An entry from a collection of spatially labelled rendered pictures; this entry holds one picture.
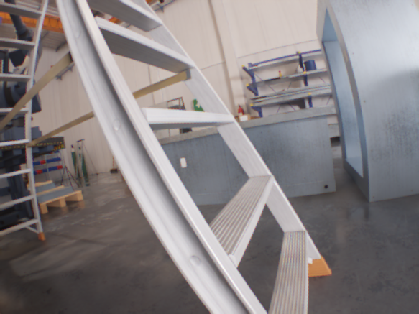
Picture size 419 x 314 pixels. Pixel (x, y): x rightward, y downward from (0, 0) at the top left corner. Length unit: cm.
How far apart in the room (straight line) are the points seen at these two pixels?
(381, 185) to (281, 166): 77
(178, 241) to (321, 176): 155
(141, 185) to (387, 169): 142
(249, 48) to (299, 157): 550
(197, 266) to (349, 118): 229
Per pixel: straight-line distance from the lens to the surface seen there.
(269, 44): 685
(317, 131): 173
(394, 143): 154
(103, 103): 38
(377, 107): 149
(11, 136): 250
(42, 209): 362
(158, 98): 792
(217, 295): 35
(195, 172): 194
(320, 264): 88
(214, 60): 720
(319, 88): 547
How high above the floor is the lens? 57
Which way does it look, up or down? 5 degrees down
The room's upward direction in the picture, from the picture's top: 11 degrees counter-clockwise
